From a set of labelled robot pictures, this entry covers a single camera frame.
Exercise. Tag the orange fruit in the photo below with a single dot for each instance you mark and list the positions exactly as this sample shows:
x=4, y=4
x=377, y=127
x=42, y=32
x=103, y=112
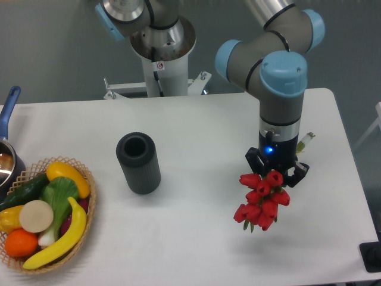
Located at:
x=20, y=243

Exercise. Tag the dark red vegetable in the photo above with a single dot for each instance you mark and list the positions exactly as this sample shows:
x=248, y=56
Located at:
x=84, y=203

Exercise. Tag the dark grey ribbed vase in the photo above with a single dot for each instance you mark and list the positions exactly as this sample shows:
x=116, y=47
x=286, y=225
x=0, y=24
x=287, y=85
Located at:
x=137, y=155

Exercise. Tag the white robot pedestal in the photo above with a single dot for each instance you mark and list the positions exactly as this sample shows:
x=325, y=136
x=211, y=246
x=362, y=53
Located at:
x=164, y=57

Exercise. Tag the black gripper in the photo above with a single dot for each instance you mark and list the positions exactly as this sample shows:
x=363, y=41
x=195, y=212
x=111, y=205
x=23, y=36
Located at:
x=280, y=156

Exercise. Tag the white frame at right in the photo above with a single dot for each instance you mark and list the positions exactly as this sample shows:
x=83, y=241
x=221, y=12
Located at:
x=375, y=125

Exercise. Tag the black device at edge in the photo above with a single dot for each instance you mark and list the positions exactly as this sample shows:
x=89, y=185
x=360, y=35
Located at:
x=370, y=252

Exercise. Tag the yellow banana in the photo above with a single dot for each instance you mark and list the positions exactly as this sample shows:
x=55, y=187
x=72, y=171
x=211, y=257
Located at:
x=65, y=243

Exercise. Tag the yellow bell pepper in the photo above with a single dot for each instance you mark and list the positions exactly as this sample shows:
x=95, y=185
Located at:
x=10, y=219

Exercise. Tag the green bok choy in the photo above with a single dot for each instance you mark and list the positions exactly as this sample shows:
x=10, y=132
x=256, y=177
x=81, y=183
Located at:
x=56, y=194

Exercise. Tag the green cucumber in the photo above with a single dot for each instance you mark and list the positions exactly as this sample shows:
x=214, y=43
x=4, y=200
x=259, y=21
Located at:
x=29, y=191

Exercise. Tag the red tulip bouquet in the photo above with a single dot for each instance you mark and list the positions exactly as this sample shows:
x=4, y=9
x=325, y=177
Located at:
x=266, y=194

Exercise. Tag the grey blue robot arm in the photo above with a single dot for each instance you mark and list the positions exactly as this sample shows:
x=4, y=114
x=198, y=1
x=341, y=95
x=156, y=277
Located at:
x=271, y=68

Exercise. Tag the beige round disc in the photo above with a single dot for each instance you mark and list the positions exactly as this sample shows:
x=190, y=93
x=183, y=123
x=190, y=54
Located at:
x=36, y=216

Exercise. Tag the woven wicker basket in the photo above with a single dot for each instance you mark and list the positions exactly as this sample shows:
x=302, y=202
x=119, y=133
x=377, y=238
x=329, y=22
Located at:
x=31, y=172

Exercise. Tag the blue handled saucepan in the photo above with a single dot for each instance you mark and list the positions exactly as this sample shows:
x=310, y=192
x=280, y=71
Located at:
x=11, y=164

